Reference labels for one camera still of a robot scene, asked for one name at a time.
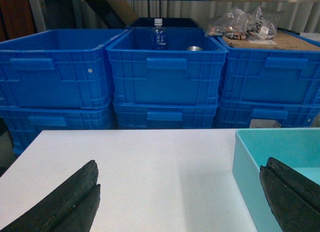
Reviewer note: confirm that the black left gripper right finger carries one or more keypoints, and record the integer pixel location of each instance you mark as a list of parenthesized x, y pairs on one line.
[(293, 198)]

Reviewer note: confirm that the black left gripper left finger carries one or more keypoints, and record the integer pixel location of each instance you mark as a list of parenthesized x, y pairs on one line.
[(71, 207)]

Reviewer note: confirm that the teal plastic tray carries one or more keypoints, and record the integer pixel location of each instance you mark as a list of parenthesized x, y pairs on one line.
[(299, 148)]

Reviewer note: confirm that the lower left blue crate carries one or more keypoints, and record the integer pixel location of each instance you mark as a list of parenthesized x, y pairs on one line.
[(25, 124)]

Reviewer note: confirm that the lower right blue crate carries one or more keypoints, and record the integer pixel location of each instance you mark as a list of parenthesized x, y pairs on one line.
[(237, 114)]

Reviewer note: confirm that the lower middle blue crate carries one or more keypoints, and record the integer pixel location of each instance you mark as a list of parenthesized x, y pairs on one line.
[(147, 116)]

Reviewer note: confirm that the blue crate with cardboard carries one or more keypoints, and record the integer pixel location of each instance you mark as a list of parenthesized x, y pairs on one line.
[(272, 75)]

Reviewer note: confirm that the brown cardboard sheet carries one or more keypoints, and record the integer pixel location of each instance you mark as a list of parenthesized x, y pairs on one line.
[(282, 41)]

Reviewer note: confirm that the blue crate with bottle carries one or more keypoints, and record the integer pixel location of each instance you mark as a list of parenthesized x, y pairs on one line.
[(174, 76)]

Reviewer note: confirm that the silver metal can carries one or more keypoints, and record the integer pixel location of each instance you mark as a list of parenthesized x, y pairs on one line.
[(194, 48)]

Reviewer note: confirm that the clear bag of parts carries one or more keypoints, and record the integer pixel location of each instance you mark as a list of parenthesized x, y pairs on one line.
[(259, 24)]

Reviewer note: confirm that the clear water bottle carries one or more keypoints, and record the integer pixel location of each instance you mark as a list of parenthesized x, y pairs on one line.
[(158, 35)]

